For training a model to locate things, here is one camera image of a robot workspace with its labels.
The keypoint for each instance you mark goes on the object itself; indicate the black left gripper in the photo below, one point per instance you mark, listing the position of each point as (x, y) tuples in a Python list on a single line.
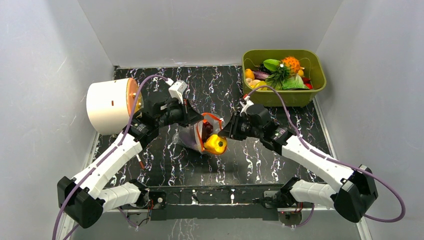
[(190, 116)]

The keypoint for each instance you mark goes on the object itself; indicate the toy pineapple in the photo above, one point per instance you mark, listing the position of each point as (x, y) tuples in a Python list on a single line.
[(289, 67)]

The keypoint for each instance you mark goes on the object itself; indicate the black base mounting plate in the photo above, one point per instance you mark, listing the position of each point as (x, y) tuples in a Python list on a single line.
[(248, 201)]

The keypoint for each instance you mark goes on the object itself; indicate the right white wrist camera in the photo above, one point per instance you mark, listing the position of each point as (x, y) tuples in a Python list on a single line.
[(245, 103)]

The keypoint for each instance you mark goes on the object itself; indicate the yellow toy starfruit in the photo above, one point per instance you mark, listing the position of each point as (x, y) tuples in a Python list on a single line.
[(261, 86)]

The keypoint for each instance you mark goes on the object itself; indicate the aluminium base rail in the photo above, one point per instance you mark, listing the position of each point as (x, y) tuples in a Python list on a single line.
[(347, 202)]

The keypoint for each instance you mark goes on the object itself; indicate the light green toy vegetable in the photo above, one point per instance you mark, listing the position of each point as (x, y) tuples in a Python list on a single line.
[(271, 64)]

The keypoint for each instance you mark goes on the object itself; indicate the olive green plastic bin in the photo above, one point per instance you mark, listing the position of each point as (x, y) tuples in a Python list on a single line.
[(311, 68)]

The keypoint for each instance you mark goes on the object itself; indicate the dark maroon toy fruit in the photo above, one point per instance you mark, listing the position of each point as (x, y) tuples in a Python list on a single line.
[(206, 130)]

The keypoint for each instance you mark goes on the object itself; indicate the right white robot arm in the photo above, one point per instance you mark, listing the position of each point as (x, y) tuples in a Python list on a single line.
[(288, 144)]

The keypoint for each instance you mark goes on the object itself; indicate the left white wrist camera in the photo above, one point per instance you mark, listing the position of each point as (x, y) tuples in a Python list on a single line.
[(176, 89)]

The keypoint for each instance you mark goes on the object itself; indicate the toy garlic bulb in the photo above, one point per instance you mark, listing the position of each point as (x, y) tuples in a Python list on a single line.
[(252, 82)]

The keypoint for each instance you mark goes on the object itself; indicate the orange yellow toy pear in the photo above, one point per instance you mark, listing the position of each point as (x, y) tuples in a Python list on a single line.
[(249, 74)]

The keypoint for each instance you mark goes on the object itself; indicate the yellow toy bell pepper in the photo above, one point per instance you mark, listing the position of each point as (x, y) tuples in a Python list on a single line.
[(215, 144)]

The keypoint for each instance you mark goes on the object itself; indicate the green toy cabbage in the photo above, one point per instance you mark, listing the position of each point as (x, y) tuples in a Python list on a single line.
[(294, 83)]

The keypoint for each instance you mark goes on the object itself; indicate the clear orange zip top bag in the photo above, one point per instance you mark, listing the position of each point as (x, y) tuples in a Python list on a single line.
[(190, 137)]

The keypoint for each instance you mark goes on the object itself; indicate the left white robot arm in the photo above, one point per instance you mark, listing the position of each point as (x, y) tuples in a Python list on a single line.
[(85, 198)]

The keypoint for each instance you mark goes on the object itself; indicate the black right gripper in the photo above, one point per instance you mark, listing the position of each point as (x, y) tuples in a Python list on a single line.
[(236, 125)]

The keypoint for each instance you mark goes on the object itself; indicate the purple toy eggplant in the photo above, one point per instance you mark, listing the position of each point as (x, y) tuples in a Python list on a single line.
[(259, 75)]

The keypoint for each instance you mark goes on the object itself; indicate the white cylinder orange lid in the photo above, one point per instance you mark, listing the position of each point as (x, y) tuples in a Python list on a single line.
[(110, 103)]

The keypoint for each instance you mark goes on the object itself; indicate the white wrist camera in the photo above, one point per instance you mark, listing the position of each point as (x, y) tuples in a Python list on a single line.
[(245, 103), (176, 89)]

